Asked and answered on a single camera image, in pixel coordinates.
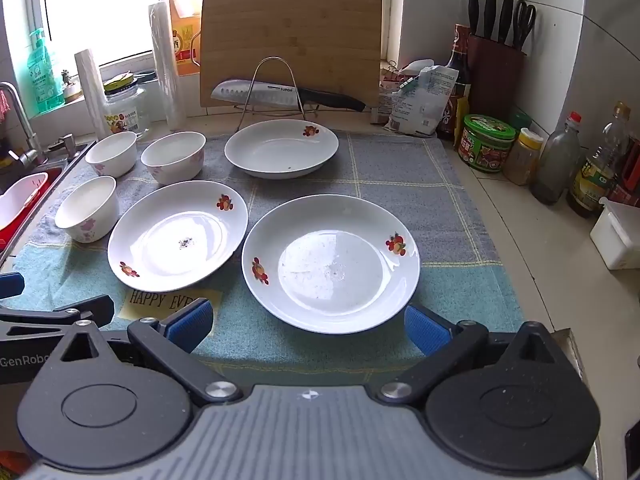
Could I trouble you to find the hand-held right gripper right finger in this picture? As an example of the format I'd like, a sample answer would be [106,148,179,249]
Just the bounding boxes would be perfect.
[377,305,556,405]

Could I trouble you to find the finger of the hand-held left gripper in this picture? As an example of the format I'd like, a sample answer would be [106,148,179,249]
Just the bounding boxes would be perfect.
[0,272,26,300]
[0,295,116,333]

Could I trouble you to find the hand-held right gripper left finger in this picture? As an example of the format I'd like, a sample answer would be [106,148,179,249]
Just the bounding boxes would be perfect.
[60,297,241,407]

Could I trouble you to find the white floral plate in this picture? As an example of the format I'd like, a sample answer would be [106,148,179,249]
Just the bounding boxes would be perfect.
[107,180,249,293]
[224,119,340,179]
[241,194,421,335]

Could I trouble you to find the white floral bowl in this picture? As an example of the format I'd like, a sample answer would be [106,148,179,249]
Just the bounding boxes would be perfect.
[85,131,138,178]
[54,176,120,243]
[141,131,207,186]

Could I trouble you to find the white colander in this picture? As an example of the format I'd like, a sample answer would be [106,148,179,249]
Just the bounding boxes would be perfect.
[0,172,48,231]

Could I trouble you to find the red basin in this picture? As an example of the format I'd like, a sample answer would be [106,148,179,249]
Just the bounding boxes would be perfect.
[0,175,52,248]

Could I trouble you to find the steel sink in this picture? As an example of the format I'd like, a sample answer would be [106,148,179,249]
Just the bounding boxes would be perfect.
[0,140,96,261]

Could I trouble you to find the grey and blue checked towel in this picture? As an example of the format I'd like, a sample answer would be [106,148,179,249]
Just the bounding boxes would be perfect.
[0,132,523,366]

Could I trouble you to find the metal sink fitting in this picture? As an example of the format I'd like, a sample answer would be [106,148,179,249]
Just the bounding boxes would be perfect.
[47,134,77,155]

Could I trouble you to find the metal faucet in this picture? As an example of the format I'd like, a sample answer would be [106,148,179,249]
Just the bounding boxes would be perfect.
[0,81,43,166]

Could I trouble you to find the yellow lid spice jar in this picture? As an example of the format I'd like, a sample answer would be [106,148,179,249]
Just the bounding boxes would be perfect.
[502,128,544,186]

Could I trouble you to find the green lid sauce jar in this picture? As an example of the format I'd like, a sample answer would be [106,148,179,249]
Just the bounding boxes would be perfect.
[457,114,517,173]

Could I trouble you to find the glass jar with yellow label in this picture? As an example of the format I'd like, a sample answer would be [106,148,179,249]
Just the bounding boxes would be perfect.
[102,74,151,141]

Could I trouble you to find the short plastic wrap roll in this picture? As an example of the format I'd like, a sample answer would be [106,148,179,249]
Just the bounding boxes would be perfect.
[74,49,108,141]

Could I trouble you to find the small potted plant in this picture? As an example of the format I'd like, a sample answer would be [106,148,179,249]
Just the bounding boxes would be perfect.
[60,69,83,103]

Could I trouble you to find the red cap glass bottle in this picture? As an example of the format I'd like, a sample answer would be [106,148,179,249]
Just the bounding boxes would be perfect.
[530,111,583,206]

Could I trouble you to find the green dish soap bottle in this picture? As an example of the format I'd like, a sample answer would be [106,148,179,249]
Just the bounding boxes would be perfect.
[25,27,66,116]

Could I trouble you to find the yellow packet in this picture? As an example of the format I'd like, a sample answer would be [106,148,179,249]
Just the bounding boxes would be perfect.
[453,97,471,151]

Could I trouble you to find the white plastic container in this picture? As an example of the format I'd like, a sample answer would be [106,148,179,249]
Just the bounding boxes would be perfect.
[590,197,640,271]

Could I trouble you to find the white printed bag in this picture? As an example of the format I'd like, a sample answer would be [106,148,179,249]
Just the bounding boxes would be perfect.
[385,65,459,137]

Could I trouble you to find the oil bottle yellow label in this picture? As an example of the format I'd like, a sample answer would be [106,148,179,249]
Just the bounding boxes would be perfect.
[566,102,632,218]

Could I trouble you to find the clipped food bag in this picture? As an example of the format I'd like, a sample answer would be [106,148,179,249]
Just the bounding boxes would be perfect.
[370,59,436,123]

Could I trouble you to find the dark red knife block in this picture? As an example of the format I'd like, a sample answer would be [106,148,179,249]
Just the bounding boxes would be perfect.
[467,35,526,121]

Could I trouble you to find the tall plastic wrap roll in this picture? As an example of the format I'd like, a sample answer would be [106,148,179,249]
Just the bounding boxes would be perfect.
[148,1,188,131]

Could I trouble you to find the dark soy sauce bottle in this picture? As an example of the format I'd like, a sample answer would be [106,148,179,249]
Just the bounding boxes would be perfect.
[437,24,473,141]

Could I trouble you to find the orange cooking oil jug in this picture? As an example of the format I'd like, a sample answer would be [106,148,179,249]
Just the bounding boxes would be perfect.
[159,0,203,78]

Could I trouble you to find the bamboo cutting board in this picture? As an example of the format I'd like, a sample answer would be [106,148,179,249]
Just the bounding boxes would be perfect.
[190,0,383,108]

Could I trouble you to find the black scissors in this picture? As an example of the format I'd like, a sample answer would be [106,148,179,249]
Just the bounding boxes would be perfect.
[512,0,537,51]

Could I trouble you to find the kitchen knife black handle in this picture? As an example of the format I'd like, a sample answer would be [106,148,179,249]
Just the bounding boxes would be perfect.
[210,79,367,112]

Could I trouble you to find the metal wire rack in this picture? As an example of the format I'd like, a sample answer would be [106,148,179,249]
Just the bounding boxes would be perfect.
[235,56,321,133]

